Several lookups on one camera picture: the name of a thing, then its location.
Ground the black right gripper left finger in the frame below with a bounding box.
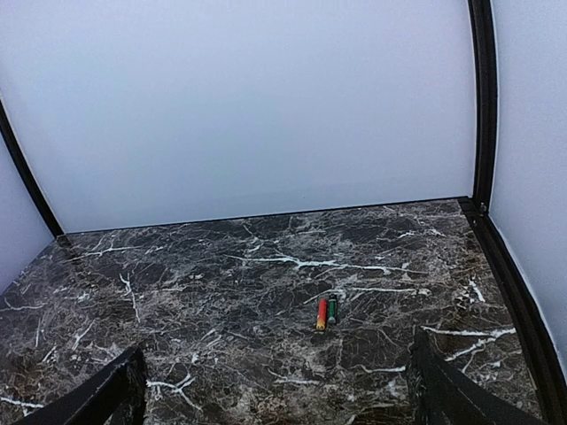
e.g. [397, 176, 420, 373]
[17, 345, 147, 424]

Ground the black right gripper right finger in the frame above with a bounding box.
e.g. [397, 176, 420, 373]
[407, 329, 543, 424]

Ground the green AA battery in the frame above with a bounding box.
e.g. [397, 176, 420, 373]
[327, 294, 338, 326]

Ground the red yellow AA battery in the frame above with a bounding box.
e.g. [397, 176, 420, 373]
[315, 298, 328, 331]

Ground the black frame rail right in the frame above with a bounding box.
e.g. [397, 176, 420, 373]
[457, 197, 566, 424]

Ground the black frame post left rear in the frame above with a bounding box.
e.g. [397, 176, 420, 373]
[0, 103, 65, 239]

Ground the black frame post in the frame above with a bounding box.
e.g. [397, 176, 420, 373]
[468, 0, 498, 215]
[0, 103, 65, 239]

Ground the black frame post right rear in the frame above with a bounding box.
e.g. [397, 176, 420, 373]
[468, 0, 498, 215]

